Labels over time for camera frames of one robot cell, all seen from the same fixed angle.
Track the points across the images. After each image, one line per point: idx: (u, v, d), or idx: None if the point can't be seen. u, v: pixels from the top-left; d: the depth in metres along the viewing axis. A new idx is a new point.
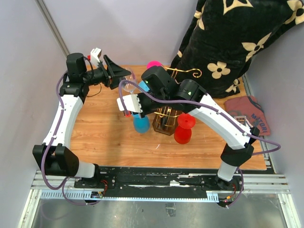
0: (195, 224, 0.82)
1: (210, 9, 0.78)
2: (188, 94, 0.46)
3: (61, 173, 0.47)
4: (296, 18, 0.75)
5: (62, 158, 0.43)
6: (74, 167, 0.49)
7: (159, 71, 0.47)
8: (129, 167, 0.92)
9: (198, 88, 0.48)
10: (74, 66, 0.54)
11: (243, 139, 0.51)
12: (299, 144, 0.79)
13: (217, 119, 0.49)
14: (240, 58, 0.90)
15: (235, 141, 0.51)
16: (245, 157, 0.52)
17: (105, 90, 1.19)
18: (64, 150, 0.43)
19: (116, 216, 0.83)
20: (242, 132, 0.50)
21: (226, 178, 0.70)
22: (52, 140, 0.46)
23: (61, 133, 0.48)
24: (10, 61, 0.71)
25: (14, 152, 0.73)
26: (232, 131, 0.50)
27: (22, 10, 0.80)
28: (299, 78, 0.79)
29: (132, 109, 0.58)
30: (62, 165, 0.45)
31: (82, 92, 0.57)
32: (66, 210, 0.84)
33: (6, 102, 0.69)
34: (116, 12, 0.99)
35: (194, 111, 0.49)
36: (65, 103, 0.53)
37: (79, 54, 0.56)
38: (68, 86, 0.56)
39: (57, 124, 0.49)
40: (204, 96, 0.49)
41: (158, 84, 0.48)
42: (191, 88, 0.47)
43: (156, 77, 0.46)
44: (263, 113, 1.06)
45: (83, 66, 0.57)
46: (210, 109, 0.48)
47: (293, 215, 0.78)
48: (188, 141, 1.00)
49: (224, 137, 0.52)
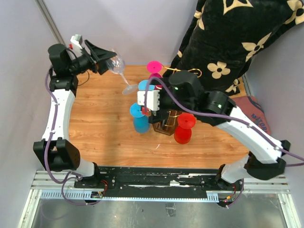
0: (195, 224, 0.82)
1: (210, 9, 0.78)
2: (218, 107, 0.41)
3: (64, 166, 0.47)
4: (296, 18, 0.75)
5: (65, 151, 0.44)
6: (77, 160, 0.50)
7: (193, 79, 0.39)
8: (129, 168, 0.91)
9: (228, 100, 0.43)
10: (58, 61, 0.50)
11: (275, 154, 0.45)
12: (299, 144, 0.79)
13: (246, 132, 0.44)
14: (240, 58, 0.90)
15: (266, 155, 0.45)
16: (275, 171, 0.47)
17: (105, 90, 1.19)
18: (65, 142, 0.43)
19: (116, 216, 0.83)
20: (274, 146, 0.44)
21: (229, 180, 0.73)
22: (52, 135, 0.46)
23: (59, 127, 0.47)
24: (10, 61, 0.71)
25: (14, 152, 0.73)
26: (263, 145, 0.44)
27: (21, 10, 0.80)
28: (299, 78, 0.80)
29: (150, 107, 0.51)
30: (65, 158, 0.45)
31: (73, 85, 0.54)
32: (66, 210, 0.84)
33: (6, 102, 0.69)
34: (116, 12, 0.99)
35: (223, 124, 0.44)
36: (57, 97, 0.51)
37: (61, 46, 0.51)
38: (57, 81, 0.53)
39: (53, 119, 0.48)
40: (233, 109, 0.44)
41: (189, 92, 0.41)
42: (221, 100, 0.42)
43: (191, 86, 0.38)
44: (263, 113, 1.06)
45: (68, 57, 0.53)
46: (241, 123, 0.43)
47: (293, 215, 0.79)
48: (188, 141, 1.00)
49: (252, 150, 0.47)
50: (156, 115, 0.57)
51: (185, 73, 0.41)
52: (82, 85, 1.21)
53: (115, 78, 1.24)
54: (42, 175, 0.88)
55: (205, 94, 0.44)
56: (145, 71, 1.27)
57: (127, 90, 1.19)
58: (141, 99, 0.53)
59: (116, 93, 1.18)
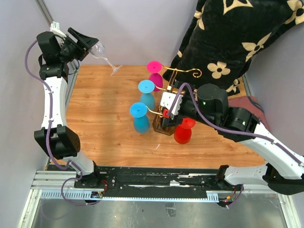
0: (195, 224, 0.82)
1: (210, 9, 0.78)
2: (242, 124, 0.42)
3: (66, 152, 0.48)
4: (296, 18, 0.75)
5: (66, 137, 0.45)
6: (78, 146, 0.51)
7: (222, 95, 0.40)
8: (129, 167, 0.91)
9: (251, 116, 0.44)
10: (47, 46, 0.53)
11: (299, 170, 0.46)
12: (299, 144, 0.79)
13: (272, 149, 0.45)
14: (240, 58, 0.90)
15: (290, 171, 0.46)
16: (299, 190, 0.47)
17: (105, 90, 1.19)
18: (65, 128, 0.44)
19: (116, 216, 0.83)
20: (298, 163, 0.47)
21: (232, 183, 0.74)
22: (51, 123, 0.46)
23: (57, 114, 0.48)
24: (10, 61, 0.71)
25: (14, 152, 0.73)
26: (287, 161, 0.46)
27: (21, 10, 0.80)
28: (299, 78, 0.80)
29: (172, 111, 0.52)
30: (66, 145, 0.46)
31: (64, 71, 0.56)
32: (66, 210, 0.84)
33: (6, 102, 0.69)
34: (116, 12, 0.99)
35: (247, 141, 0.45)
36: (51, 86, 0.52)
37: (49, 34, 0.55)
38: (47, 68, 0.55)
39: (50, 108, 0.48)
40: (258, 124, 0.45)
41: (217, 108, 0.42)
42: (244, 117, 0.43)
43: (221, 103, 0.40)
44: (263, 113, 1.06)
45: (57, 45, 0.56)
46: (265, 139, 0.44)
47: (293, 216, 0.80)
48: (188, 141, 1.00)
49: (276, 166, 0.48)
50: (173, 120, 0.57)
51: (213, 88, 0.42)
52: (82, 85, 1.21)
53: (114, 78, 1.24)
54: (42, 175, 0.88)
55: (230, 109, 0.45)
56: (144, 71, 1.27)
57: (127, 90, 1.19)
58: (167, 101, 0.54)
59: (116, 93, 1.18)
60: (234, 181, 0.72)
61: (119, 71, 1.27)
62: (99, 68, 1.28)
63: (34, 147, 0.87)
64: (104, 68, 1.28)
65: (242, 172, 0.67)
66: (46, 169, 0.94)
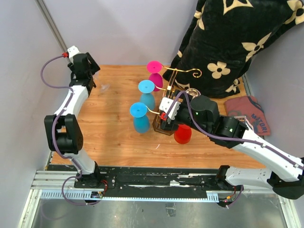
0: (195, 224, 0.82)
1: (210, 9, 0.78)
2: (230, 131, 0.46)
3: (66, 146, 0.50)
4: (296, 18, 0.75)
5: (70, 125, 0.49)
6: (80, 144, 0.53)
7: (213, 106, 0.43)
8: (129, 168, 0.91)
9: (239, 123, 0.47)
10: (79, 64, 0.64)
11: (296, 171, 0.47)
12: (299, 144, 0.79)
13: (263, 153, 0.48)
14: (240, 58, 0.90)
15: (287, 173, 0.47)
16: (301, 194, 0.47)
17: (105, 90, 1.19)
18: (72, 118, 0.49)
19: (116, 216, 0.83)
20: (293, 164, 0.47)
21: (232, 183, 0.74)
22: (63, 111, 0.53)
23: (71, 107, 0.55)
24: (10, 61, 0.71)
25: (14, 153, 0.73)
26: (281, 164, 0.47)
27: (22, 10, 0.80)
28: (299, 78, 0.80)
29: (168, 115, 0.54)
30: (69, 136, 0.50)
31: (89, 86, 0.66)
32: (66, 210, 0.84)
33: (7, 103, 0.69)
34: (116, 12, 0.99)
35: (237, 146, 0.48)
36: (74, 89, 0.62)
37: (84, 56, 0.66)
38: (76, 81, 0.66)
39: (67, 101, 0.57)
40: (245, 130, 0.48)
41: (207, 118, 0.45)
42: (232, 125, 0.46)
43: (212, 114, 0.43)
44: (263, 113, 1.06)
45: (87, 64, 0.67)
46: (253, 143, 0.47)
47: (293, 216, 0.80)
48: (188, 141, 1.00)
49: (274, 169, 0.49)
50: (169, 124, 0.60)
51: (205, 100, 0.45)
52: None
53: (115, 78, 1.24)
54: (42, 175, 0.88)
55: (221, 117, 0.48)
56: (145, 71, 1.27)
57: (127, 90, 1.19)
58: (166, 106, 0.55)
59: (116, 93, 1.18)
60: (233, 180, 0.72)
61: (119, 71, 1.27)
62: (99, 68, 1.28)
63: (34, 148, 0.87)
64: (105, 68, 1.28)
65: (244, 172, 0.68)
66: (46, 169, 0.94)
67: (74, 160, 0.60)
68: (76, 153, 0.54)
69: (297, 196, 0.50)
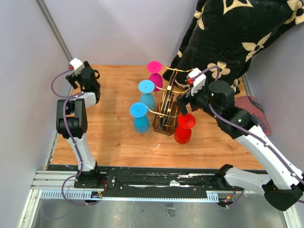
0: (195, 224, 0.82)
1: (210, 9, 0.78)
2: (237, 121, 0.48)
3: (72, 128, 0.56)
4: (296, 18, 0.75)
5: (79, 107, 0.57)
6: (85, 128, 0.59)
7: (229, 91, 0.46)
8: (129, 167, 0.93)
9: (250, 118, 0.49)
10: (88, 80, 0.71)
11: (291, 180, 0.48)
12: (299, 144, 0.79)
13: (265, 152, 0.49)
14: (240, 58, 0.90)
15: (281, 178, 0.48)
16: (292, 202, 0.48)
17: (105, 90, 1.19)
18: (81, 101, 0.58)
19: (116, 216, 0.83)
20: (291, 172, 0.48)
21: (230, 183, 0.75)
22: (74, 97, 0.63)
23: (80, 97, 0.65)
24: (9, 61, 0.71)
25: (14, 153, 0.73)
26: (279, 168, 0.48)
27: (21, 11, 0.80)
28: (299, 78, 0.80)
29: (195, 80, 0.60)
30: (77, 117, 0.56)
31: (98, 97, 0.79)
32: (66, 210, 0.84)
33: (6, 102, 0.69)
34: (116, 12, 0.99)
35: (241, 138, 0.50)
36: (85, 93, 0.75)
37: (90, 69, 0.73)
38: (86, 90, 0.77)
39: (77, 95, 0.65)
40: (254, 126, 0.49)
41: (221, 102, 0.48)
42: (242, 116, 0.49)
43: (225, 98, 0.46)
44: (263, 113, 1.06)
45: (94, 77, 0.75)
46: (258, 140, 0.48)
47: (293, 216, 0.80)
48: (188, 141, 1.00)
49: (270, 172, 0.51)
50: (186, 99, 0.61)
51: (224, 85, 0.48)
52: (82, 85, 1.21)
53: (114, 78, 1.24)
54: (42, 175, 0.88)
55: (236, 108, 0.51)
56: (144, 71, 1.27)
57: (126, 90, 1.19)
58: (194, 74, 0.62)
59: (116, 93, 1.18)
60: (231, 178, 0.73)
61: (118, 70, 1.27)
62: (99, 68, 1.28)
63: (34, 148, 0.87)
64: (105, 68, 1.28)
65: (245, 175, 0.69)
66: (46, 169, 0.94)
67: (76, 146, 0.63)
68: (80, 137, 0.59)
69: (287, 207, 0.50)
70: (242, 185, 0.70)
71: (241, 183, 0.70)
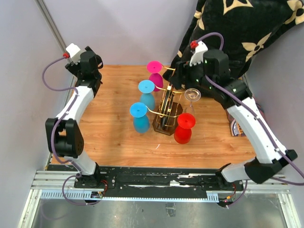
0: (195, 224, 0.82)
1: (210, 9, 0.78)
2: (232, 90, 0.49)
3: (65, 151, 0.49)
4: (296, 18, 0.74)
5: (71, 132, 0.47)
6: (79, 149, 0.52)
7: (222, 58, 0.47)
8: (129, 167, 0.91)
9: (245, 89, 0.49)
10: (86, 64, 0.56)
11: (273, 155, 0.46)
12: (299, 144, 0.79)
13: (252, 124, 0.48)
14: (240, 58, 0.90)
15: (264, 153, 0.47)
16: (270, 175, 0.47)
17: (105, 90, 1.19)
18: (75, 124, 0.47)
19: (116, 216, 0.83)
20: (275, 147, 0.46)
21: (227, 178, 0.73)
22: (64, 115, 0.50)
23: (74, 110, 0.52)
24: (9, 61, 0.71)
25: (14, 153, 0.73)
26: (263, 142, 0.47)
27: (21, 11, 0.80)
28: (299, 78, 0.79)
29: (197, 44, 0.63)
30: (70, 141, 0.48)
31: (95, 87, 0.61)
32: (66, 210, 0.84)
33: (6, 102, 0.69)
34: (116, 12, 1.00)
35: (232, 109, 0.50)
36: (80, 90, 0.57)
37: (92, 53, 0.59)
38: (83, 81, 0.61)
39: (70, 104, 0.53)
40: (248, 98, 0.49)
41: (214, 70, 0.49)
42: (236, 86, 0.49)
43: (218, 63, 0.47)
44: (263, 112, 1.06)
45: (95, 63, 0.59)
46: (248, 111, 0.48)
47: (293, 215, 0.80)
48: (188, 141, 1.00)
49: (255, 147, 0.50)
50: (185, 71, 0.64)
51: (218, 53, 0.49)
52: None
53: (115, 78, 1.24)
54: (42, 175, 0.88)
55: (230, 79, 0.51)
56: (144, 71, 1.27)
57: (127, 90, 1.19)
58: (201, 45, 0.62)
59: (116, 93, 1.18)
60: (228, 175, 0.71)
61: (118, 70, 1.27)
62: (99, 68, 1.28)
63: (34, 148, 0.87)
64: (105, 68, 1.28)
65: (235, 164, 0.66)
66: (46, 169, 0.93)
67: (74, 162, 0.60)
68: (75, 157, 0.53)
69: (264, 181, 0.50)
70: (230, 172, 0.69)
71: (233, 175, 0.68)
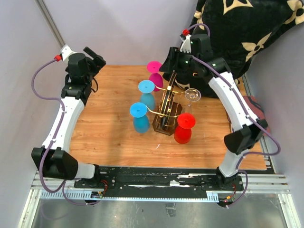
0: (195, 224, 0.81)
1: (210, 9, 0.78)
2: (212, 64, 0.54)
3: (57, 175, 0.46)
4: (296, 18, 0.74)
5: (60, 163, 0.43)
6: (72, 171, 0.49)
7: (204, 37, 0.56)
8: (129, 167, 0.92)
9: (224, 65, 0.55)
10: (75, 67, 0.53)
11: (244, 120, 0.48)
12: (299, 144, 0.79)
13: (227, 94, 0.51)
14: (240, 58, 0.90)
15: (236, 119, 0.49)
16: (241, 141, 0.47)
17: (105, 90, 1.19)
18: (63, 154, 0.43)
19: (116, 216, 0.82)
20: (246, 113, 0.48)
21: (224, 174, 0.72)
22: (52, 143, 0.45)
23: (61, 137, 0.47)
24: (9, 61, 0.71)
25: (14, 153, 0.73)
26: (236, 109, 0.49)
27: (21, 11, 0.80)
28: (299, 77, 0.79)
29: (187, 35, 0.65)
30: (60, 168, 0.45)
31: (84, 94, 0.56)
32: (66, 210, 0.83)
33: (6, 102, 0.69)
34: (116, 12, 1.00)
35: (212, 81, 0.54)
36: (66, 105, 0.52)
37: (81, 56, 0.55)
38: (70, 88, 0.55)
39: (57, 127, 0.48)
40: (226, 72, 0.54)
41: (198, 49, 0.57)
42: (216, 61, 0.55)
43: (200, 41, 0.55)
44: (263, 113, 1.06)
45: (86, 67, 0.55)
46: (224, 82, 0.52)
47: (293, 215, 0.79)
48: (188, 141, 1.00)
49: (231, 118, 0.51)
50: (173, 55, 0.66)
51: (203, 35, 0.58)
52: None
53: (115, 78, 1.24)
54: None
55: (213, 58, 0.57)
56: (144, 71, 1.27)
57: (127, 90, 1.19)
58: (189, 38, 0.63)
59: (116, 93, 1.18)
60: (225, 170, 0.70)
61: (118, 70, 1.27)
62: None
63: None
64: (105, 68, 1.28)
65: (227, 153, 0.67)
66: None
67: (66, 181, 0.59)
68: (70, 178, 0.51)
69: (238, 148, 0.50)
70: (224, 163, 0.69)
71: (228, 167, 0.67)
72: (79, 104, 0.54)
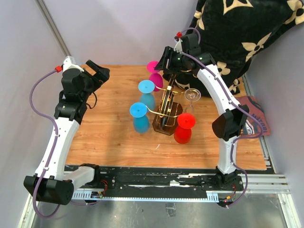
0: (195, 224, 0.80)
1: (210, 9, 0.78)
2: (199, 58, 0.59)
3: (52, 200, 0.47)
4: (296, 18, 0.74)
5: (53, 191, 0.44)
6: (68, 198, 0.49)
7: (192, 35, 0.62)
8: (129, 167, 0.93)
9: (210, 58, 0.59)
10: (70, 85, 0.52)
11: (227, 106, 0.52)
12: (299, 144, 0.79)
13: (212, 83, 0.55)
14: (240, 58, 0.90)
15: (220, 106, 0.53)
16: (225, 124, 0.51)
17: (105, 90, 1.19)
18: (56, 183, 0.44)
19: (116, 216, 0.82)
20: (228, 99, 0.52)
21: (222, 169, 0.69)
22: (44, 172, 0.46)
23: (54, 163, 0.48)
24: (9, 61, 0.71)
25: (15, 154, 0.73)
26: (219, 96, 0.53)
27: (21, 11, 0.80)
28: (299, 77, 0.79)
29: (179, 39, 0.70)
30: (53, 195, 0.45)
31: (79, 113, 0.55)
32: (66, 210, 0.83)
33: (6, 101, 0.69)
34: (116, 12, 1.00)
35: (199, 72, 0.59)
36: (60, 127, 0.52)
37: (75, 73, 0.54)
38: (63, 107, 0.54)
39: (50, 154, 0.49)
40: (212, 65, 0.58)
41: (186, 46, 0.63)
42: (203, 56, 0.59)
43: (187, 39, 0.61)
44: (262, 113, 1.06)
45: (80, 84, 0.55)
46: (209, 72, 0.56)
47: (293, 215, 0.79)
48: (188, 141, 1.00)
49: (216, 105, 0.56)
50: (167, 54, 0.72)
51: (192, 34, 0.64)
52: None
53: (115, 78, 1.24)
54: None
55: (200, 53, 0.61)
56: (144, 71, 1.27)
57: (127, 90, 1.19)
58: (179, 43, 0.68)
59: (116, 93, 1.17)
60: (223, 166, 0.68)
61: (118, 70, 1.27)
62: None
63: (35, 148, 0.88)
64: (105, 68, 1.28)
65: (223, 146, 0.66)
66: None
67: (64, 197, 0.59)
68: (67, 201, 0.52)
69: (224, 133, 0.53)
70: (220, 158, 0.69)
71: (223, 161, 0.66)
72: (73, 124, 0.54)
